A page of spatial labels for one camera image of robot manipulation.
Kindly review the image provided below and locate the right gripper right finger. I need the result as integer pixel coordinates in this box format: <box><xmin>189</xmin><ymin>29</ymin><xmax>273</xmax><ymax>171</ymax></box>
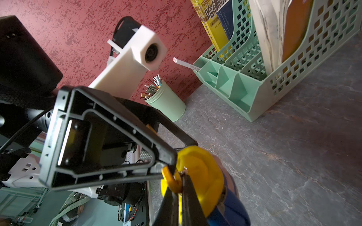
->
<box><xmin>182</xmin><ymin>174</ymin><xmax>209</xmax><ymax>226</ymax></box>

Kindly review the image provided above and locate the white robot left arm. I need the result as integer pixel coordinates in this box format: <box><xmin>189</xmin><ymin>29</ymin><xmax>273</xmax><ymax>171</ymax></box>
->
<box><xmin>1</xmin><ymin>16</ymin><xmax>197</xmax><ymax>205</ymax></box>

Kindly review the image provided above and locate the yellow blue doll decoration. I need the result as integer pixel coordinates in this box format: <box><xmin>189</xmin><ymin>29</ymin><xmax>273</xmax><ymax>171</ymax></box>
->
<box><xmin>170</xmin><ymin>146</ymin><xmax>251</xmax><ymax>226</ymax></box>

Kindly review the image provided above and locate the green pencil cup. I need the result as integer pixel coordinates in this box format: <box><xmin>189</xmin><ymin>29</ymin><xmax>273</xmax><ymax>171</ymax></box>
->
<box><xmin>145</xmin><ymin>82</ymin><xmax>186</xmax><ymax>122</ymax></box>

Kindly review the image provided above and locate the white ruler stick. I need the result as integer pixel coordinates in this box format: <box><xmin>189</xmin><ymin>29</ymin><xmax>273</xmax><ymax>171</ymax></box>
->
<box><xmin>173</xmin><ymin>57</ymin><xmax>201</xmax><ymax>71</ymax></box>

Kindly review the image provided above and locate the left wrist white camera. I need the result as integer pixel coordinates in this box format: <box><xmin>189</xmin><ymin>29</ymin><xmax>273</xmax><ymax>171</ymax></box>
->
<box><xmin>89</xmin><ymin>25</ymin><xmax>167</xmax><ymax>99</ymax></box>

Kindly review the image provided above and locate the papers and brown folder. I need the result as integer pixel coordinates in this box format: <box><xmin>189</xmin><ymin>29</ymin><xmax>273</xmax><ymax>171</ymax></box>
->
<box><xmin>249</xmin><ymin>0</ymin><xmax>314</xmax><ymax>75</ymax></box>

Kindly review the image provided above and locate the gold carabiner clip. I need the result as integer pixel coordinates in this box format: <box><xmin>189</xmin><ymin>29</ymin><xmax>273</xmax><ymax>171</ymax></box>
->
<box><xmin>161</xmin><ymin>166</ymin><xmax>183</xmax><ymax>196</ymax></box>

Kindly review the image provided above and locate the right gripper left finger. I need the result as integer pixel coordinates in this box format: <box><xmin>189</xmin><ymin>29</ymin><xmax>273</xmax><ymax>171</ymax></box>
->
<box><xmin>153</xmin><ymin>188</ymin><xmax>179</xmax><ymax>226</ymax></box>

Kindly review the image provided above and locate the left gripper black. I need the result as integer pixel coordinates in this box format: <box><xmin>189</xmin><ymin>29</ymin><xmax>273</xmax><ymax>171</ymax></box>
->
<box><xmin>39</xmin><ymin>86</ymin><xmax>198</xmax><ymax>190</ymax></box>

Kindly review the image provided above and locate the green plastic file organizer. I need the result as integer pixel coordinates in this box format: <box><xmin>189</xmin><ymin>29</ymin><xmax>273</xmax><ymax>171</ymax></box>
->
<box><xmin>194</xmin><ymin>1</ymin><xmax>362</xmax><ymax>121</ymax></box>

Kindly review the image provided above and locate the pencils bundle in cup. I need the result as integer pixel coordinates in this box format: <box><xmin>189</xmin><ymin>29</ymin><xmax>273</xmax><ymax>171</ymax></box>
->
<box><xmin>140</xmin><ymin>74</ymin><xmax>163</xmax><ymax>100</ymax></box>

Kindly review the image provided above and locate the yellow book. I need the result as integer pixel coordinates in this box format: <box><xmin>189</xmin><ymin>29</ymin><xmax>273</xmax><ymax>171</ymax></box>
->
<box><xmin>190</xmin><ymin>0</ymin><xmax>234</xmax><ymax>52</ymax></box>

